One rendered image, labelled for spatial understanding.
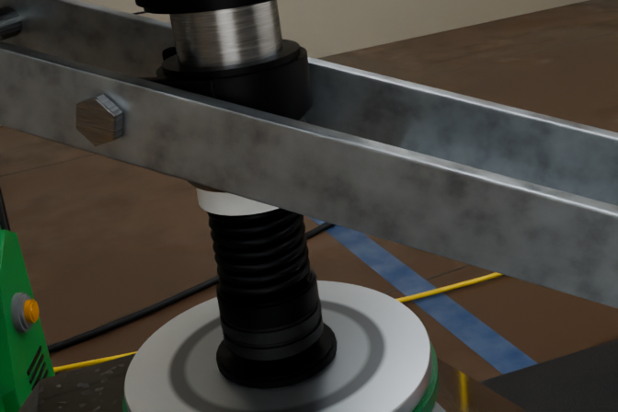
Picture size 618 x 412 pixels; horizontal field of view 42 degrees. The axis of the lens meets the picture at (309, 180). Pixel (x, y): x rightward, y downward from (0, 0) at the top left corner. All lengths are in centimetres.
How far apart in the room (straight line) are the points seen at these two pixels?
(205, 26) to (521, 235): 21
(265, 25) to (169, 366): 25
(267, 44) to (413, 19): 530
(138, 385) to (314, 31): 493
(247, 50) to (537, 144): 19
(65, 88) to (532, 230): 27
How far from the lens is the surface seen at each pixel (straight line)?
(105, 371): 66
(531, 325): 223
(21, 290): 181
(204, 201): 51
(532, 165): 53
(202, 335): 62
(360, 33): 559
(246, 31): 47
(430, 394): 55
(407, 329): 59
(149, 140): 47
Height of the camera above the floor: 116
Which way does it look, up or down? 21 degrees down
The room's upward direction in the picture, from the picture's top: 7 degrees counter-clockwise
